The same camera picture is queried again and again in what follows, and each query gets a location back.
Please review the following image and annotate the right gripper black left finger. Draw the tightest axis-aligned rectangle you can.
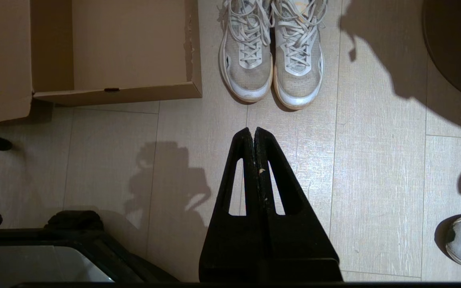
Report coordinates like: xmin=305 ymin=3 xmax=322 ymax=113
xmin=198 ymin=127 xmax=269 ymax=283

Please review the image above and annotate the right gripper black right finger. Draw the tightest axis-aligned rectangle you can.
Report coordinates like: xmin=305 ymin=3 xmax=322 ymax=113
xmin=254 ymin=127 xmax=343 ymax=283

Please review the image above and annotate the white lace-up sneaker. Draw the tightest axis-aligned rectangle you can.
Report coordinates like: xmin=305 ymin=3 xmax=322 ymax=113
xmin=273 ymin=0 xmax=328 ymax=111
xmin=218 ymin=0 xmax=274 ymax=103

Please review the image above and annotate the cardboard shoe box with lid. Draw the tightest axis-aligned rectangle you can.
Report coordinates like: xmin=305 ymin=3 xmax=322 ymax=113
xmin=0 ymin=0 xmax=203 ymax=126

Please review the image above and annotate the round dark brown table base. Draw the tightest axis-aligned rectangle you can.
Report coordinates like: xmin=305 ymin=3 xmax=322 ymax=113
xmin=422 ymin=0 xmax=461 ymax=105

